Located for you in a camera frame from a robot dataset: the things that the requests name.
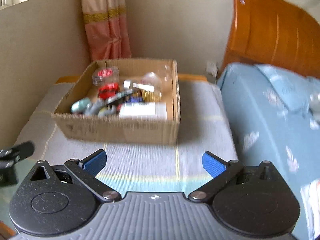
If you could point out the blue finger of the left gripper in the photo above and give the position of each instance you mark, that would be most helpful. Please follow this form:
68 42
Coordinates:
11 156

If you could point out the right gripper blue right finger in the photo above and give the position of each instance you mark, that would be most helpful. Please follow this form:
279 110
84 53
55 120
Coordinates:
222 173

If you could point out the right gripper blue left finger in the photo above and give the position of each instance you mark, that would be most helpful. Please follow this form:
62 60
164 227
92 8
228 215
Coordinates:
83 173

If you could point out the light blue round case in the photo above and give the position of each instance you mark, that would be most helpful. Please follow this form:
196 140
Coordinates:
80 106

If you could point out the grey hippo figurine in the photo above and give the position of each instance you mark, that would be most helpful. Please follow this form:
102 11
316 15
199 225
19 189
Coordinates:
101 109

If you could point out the white plastic jar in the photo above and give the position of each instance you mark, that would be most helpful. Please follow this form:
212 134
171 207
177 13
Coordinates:
156 110

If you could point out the black oval case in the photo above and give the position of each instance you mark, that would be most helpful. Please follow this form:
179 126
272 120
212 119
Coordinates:
119 96

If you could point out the red toy train block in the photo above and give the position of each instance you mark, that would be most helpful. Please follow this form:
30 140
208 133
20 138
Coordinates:
108 90

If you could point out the clear jar red lid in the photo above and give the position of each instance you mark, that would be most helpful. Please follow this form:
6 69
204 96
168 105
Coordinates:
105 75

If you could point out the clear plastic cup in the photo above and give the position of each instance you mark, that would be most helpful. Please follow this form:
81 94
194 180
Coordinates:
161 77

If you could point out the brown cardboard box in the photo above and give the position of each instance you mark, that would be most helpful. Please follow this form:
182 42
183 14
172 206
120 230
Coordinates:
113 128

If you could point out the stack of papers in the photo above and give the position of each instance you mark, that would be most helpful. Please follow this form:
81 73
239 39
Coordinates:
310 195

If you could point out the blue floral pillow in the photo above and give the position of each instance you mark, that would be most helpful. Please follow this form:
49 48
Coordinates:
293 89

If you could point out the wooden headboard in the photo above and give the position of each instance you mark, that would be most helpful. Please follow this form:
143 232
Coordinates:
273 32

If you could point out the pink curtain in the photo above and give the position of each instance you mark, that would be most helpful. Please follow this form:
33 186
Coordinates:
106 29

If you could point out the white wall charger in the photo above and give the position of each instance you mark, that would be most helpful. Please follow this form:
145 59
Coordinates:
212 68

